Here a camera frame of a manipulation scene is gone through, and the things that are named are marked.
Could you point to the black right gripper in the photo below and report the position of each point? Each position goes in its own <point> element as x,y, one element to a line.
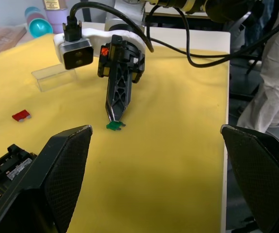
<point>127,52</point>

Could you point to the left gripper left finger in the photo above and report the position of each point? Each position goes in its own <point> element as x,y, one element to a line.
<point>44,184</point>

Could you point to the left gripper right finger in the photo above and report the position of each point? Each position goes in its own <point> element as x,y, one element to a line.
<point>263,182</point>

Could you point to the small green fuse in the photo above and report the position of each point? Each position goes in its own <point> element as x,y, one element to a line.
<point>113,126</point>

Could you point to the black fuse box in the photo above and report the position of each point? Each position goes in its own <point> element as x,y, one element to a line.
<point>5,165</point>

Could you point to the clear plastic fuse box cover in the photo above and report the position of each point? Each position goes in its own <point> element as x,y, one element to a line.
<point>54,80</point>

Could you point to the small red fuse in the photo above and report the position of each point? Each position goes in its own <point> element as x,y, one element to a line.
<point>21,115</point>

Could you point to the yellow table mat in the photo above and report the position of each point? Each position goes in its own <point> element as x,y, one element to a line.
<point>153,157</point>

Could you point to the robot body in beige cloth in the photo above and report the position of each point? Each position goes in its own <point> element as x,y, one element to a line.
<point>275,85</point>

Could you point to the lavender cup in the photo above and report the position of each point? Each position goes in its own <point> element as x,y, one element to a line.
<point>56,20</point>

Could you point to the wooden sticks in clear package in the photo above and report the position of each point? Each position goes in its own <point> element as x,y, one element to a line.
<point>1,41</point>

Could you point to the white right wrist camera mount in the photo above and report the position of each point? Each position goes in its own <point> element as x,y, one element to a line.
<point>98,34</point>

